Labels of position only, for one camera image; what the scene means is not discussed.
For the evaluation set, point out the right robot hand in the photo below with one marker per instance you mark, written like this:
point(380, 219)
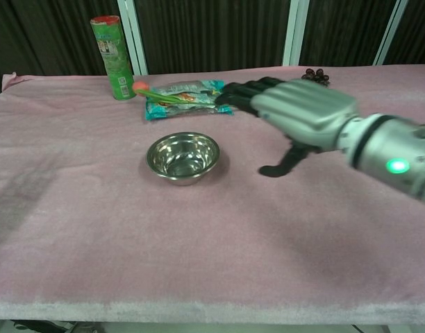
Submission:
point(302, 107)

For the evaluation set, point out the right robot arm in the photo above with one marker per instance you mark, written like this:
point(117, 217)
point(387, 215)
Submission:
point(382, 145)

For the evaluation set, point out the stainless steel bowl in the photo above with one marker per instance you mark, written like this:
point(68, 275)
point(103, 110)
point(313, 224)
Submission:
point(183, 159)

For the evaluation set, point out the dark purple grape bunch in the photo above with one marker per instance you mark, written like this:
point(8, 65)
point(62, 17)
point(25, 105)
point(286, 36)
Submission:
point(316, 76)

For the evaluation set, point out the teal snack bag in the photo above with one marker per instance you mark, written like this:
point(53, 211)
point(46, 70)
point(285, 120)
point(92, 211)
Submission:
point(195, 91)

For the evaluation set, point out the orange carrot toy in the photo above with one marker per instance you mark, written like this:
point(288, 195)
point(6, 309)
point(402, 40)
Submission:
point(140, 86)

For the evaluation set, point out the green chip can red lid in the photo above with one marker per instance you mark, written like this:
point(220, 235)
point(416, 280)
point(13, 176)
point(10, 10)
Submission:
point(113, 59)

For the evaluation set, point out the pink velvet tablecloth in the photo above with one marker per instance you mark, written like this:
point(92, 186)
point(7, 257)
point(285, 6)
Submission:
point(129, 225)

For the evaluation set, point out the white partition post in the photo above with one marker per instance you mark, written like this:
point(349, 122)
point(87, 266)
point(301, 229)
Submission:
point(389, 33)
point(132, 34)
point(291, 33)

